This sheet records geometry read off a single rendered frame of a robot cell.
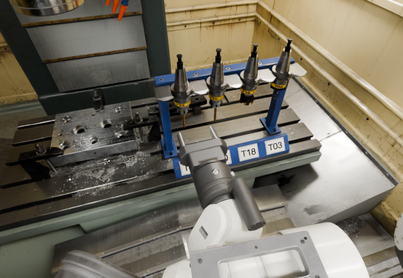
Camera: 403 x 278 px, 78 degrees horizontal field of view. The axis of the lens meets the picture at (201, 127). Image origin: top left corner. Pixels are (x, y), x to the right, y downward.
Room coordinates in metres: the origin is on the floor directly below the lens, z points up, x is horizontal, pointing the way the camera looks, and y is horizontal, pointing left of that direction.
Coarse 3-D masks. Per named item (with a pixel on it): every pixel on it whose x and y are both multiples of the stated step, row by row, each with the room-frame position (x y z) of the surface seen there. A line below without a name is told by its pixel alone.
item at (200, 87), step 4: (192, 80) 0.64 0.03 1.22; (196, 80) 0.64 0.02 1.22; (200, 80) 0.64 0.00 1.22; (204, 80) 0.65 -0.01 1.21; (192, 84) 0.62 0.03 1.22; (196, 84) 0.62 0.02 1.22; (200, 84) 0.62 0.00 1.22; (204, 84) 0.62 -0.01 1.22; (196, 88) 0.60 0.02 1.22; (200, 88) 0.60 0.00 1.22; (204, 88) 0.60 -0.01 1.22; (208, 88) 0.60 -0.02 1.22; (196, 92) 0.58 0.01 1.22; (200, 92) 0.59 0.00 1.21; (204, 92) 0.59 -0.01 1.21
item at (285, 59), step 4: (284, 52) 0.68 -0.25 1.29; (288, 52) 0.68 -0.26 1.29; (280, 56) 0.69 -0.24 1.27; (284, 56) 0.68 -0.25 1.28; (288, 56) 0.68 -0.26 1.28; (280, 60) 0.68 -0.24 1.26; (284, 60) 0.68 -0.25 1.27; (288, 60) 0.68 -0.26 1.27; (276, 64) 0.70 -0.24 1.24; (280, 64) 0.68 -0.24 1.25; (284, 64) 0.67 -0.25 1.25; (288, 64) 0.68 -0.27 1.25; (276, 68) 0.69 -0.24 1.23; (280, 68) 0.68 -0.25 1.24; (284, 68) 0.67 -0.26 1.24; (288, 68) 0.68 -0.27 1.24; (280, 72) 0.67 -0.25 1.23; (284, 72) 0.67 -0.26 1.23
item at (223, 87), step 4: (208, 80) 0.63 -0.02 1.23; (224, 80) 0.63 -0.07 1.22; (208, 84) 0.61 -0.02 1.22; (212, 84) 0.61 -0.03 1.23; (224, 84) 0.61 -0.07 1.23; (212, 88) 0.60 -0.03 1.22; (216, 88) 0.61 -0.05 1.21; (220, 88) 0.61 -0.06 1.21; (224, 88) 0.61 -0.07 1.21; (212, 92) 0.60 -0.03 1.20; (220, 92) 0.60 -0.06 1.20
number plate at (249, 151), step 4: (252, 144) 0.61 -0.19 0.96; (256, 144) 0.61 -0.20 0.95; (240, 148) 0.59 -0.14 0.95; (244, 148) 0.59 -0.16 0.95; (248, 148) 0.59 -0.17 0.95; (252, 148) 0.60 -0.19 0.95; (256, 148) 0.60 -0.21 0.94; (240, 152) 0.58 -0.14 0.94; (244, 152) 0.58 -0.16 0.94; (248, 152) 0.58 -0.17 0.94; (252, 152) 0.59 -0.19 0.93; (256, 152) 0.59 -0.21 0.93; (240, 156) 0.57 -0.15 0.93; (244, 156) 0.57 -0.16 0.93; (248, 156) 0.57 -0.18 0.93; (252, 156) 0.58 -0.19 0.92; (256, 156) 0.58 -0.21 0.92; (240, 160) 0.56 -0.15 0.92; (244, 160) 0.56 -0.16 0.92
